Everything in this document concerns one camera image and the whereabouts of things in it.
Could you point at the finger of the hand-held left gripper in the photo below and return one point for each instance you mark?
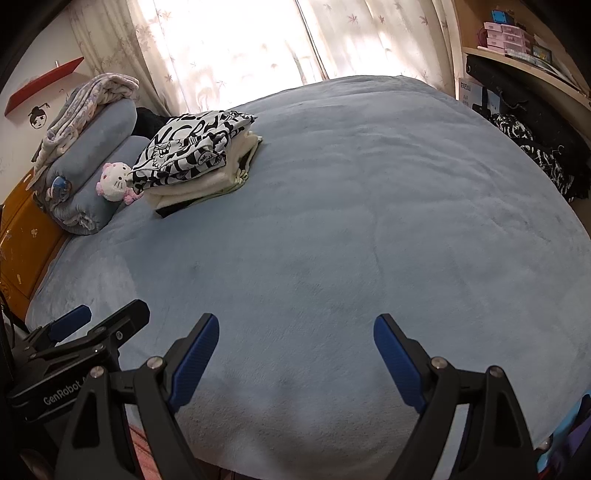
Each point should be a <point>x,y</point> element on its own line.
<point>69,323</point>
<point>124,323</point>

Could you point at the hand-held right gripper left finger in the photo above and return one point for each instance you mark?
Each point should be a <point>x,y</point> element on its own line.
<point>194,360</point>

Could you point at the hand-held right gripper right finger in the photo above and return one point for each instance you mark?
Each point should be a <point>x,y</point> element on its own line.
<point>397,364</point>

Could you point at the black white printed hooded jacket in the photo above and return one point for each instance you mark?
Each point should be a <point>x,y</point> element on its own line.
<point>184,147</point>

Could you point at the orange wooden headboard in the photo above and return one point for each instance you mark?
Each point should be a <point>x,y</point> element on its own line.
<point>27,240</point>

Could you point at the black folded garment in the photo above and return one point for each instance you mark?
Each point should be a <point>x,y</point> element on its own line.
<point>168,211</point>

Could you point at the blue rolled pillow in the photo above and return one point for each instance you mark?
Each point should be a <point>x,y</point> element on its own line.
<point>87,203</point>
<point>106,129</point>

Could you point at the white pink cat plush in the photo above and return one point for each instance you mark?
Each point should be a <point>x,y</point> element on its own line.
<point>113,184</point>

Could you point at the cream fleece folded garment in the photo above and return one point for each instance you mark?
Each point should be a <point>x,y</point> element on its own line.
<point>184,196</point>

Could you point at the cyan cloth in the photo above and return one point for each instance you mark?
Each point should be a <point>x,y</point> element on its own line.
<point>556,452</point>

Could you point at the purple cloth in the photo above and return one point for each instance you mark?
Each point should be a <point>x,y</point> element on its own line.
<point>579,447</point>

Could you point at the black crumpled garment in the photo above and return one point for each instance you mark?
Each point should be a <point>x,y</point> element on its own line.
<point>150,122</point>

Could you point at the pale floral folded blanket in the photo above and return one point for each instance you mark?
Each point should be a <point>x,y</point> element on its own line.
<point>83,106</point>

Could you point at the black white patterned cloth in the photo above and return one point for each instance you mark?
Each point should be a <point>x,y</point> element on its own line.
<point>540,157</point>

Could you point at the white printed box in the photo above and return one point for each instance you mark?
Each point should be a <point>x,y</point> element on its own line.
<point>468,92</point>

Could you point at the pale floral curtain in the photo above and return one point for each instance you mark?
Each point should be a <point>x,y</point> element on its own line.
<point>231,41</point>

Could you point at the curved wooden shelf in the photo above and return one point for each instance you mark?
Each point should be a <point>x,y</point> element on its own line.
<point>545,76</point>

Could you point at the papers on shelf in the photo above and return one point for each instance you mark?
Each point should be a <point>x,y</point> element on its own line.
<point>551,64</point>

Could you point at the stack of pink boxes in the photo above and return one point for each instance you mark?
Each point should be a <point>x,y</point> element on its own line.
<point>508,37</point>

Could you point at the small blue box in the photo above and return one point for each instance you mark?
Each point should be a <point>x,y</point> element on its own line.
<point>503,17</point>

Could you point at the cartoon face wall sticker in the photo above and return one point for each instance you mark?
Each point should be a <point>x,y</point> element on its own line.
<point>38,117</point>

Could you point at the red wall shelf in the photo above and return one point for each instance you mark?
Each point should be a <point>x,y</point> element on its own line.
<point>41,87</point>

